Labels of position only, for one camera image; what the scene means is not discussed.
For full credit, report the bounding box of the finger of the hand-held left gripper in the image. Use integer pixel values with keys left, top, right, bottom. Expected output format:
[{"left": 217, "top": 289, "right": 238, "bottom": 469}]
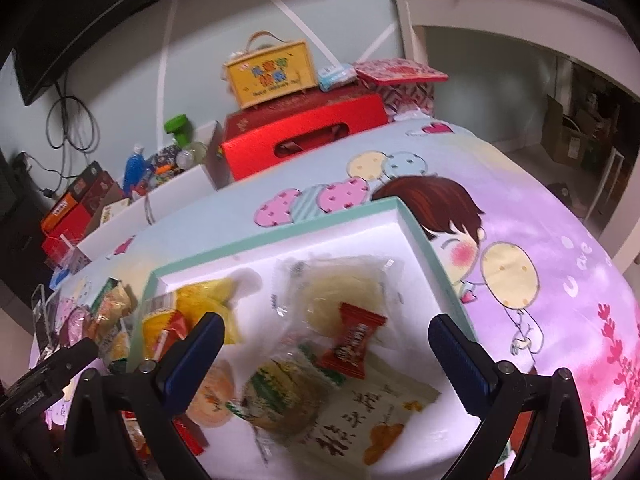
[{"left": 37, "top": 337, "right": 100, "bottom": 387}]

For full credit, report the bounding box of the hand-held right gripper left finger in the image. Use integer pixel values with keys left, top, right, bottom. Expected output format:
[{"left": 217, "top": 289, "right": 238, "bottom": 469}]
[{"left": 60, "top": 311, "right": 226, "bottom": 480}]

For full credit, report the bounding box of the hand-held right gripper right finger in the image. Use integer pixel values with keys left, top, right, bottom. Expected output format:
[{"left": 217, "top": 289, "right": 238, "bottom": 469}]
[{"left": 428, "top": 314, "right": 594, "bottom": 480}]

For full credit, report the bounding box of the orange pastry packet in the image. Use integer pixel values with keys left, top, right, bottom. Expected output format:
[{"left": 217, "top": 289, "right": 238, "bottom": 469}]
[{"left": 185, "top": 360, "right": 237, "bottom": 429}]

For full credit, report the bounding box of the yellow snack packet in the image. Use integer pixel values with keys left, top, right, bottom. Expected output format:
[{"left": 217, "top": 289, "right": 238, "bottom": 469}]
[{"left": 142, "top": 280, "right": 242, "bottom": 361}]

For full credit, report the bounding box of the green snack packet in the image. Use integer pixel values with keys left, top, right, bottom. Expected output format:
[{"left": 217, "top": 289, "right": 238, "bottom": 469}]
[{"left": 92, "top": 277, "right": 124, "bottom": 312}]

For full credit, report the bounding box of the green striped pastry packet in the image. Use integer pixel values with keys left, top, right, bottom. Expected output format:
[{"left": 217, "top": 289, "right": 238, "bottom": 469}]
[{"left": 239, "top": 344, "right": 347, "bottom": 434}]

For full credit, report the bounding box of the white box with teal rim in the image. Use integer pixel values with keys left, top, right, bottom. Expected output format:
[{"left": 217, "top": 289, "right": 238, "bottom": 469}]
[{"left": 127, "top": 197, "right": 476, "bottom": 480}]

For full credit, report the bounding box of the red candy wrapper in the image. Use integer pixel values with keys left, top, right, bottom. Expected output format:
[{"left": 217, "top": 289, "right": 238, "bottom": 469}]
[{"left": 314, "top": 302, "right": 389, "bottom": 372}]

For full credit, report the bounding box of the white packet with orange print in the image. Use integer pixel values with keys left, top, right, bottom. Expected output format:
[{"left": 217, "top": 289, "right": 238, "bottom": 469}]
[{"left": 299, "top": 374, "right": 442, "bottom": 480}]

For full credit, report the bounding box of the clear pastry packet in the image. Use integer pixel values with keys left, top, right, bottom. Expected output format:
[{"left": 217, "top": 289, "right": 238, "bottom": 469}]
[{"left": 274, "top": 255, "right": 407, "bottom": 347}]

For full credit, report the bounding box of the pink snack packet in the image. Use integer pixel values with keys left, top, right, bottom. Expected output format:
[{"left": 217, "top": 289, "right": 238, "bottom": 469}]
[{"left": 57, "top": 305, "right": 94, "bottom": 349}]

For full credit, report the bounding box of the clear acrylic piece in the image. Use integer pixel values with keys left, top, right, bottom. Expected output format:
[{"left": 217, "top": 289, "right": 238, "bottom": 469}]
[{"left": 31, "top": 284, "right": 57, "bottom": 347}]

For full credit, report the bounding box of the clear plastic box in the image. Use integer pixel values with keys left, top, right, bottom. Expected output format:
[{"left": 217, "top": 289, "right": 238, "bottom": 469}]
[{"left": 47, "top": 240, "right": 92, "bottom": 278}]

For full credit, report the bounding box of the small red box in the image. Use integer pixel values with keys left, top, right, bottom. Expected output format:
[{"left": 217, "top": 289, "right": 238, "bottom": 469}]
[{"left": 41, "top": 232, "right": 77, "bottom": 262}]

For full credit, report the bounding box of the orange red box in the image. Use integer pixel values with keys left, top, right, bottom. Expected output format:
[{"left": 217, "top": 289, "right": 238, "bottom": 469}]
[{"left": 40, "top": 194, "right": 82, "bottom": 234}]

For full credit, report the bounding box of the small yellow green box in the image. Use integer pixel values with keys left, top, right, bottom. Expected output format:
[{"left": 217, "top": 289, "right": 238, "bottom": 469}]
[{"left": 98, "top": 198, "right": 133, "bottom": 224}]

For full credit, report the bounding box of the white cardboard box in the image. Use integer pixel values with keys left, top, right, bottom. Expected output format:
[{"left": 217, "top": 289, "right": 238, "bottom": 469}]
[{"left": 77, "top": 120, "right": 227, "bottom": 262}]

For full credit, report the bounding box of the dark brown box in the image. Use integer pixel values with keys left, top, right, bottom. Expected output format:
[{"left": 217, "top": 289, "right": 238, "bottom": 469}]
[{"left": 67, "top": 161, "right": 124, "bottom": 222}]

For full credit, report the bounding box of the blue bottle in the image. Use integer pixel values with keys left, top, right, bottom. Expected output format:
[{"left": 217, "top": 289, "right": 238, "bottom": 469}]
[{"left": 122, "top": 145, "right": 151, "bottom": 197}]

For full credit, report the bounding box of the clear bottle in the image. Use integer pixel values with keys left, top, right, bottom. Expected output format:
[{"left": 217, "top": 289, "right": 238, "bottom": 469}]
[{"left": 177, "top": 142, "right": 209, "bottom": 167}]

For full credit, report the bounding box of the brown cardboard box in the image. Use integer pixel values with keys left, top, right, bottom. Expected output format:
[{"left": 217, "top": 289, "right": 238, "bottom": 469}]
[{"left": 539, "top": 94, "right": 607, "bottom": 167}]

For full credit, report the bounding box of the red gift box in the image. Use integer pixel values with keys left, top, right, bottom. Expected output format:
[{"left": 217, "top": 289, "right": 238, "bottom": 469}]
[{"left": 219, "top": 85, "right": 391, "bottom": 182}]

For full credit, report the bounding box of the red white patterned box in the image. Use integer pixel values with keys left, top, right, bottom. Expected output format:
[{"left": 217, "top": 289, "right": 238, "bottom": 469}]
[{"left": 382, "top": 82, "right": 435, "bottom": 117}]

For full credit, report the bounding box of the flat red patterned box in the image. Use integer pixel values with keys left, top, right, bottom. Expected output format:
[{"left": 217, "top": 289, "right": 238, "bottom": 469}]
[{"left": 352, "top": 58, "right": 450, "bottom": 86}]

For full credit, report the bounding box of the light blue tissue pack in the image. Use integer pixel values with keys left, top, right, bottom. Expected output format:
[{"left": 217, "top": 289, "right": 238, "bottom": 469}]
[{"left": 318, "top": 63, "right": 359, "bottom": 92}]

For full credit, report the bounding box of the black television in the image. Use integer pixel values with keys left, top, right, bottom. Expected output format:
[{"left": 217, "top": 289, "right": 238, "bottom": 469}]
[{"left": 12, "top": 0, "right": 193, "bottom": 107}]

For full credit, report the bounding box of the white desk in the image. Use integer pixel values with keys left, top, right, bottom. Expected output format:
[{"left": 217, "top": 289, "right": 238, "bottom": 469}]
[{"left": 393, "top": 0, "right": 640, "bottom": 267}]

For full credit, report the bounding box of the black cable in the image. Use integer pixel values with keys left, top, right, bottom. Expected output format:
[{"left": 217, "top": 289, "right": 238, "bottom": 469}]
[{"left": 20, "top": 81, "right": 99, "bottom": 197}]

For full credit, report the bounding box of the yellow tin case with handle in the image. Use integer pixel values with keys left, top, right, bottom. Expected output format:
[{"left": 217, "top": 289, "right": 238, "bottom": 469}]
[{"left": 222, "top": 31, "right": 320, "bottom": 110}]

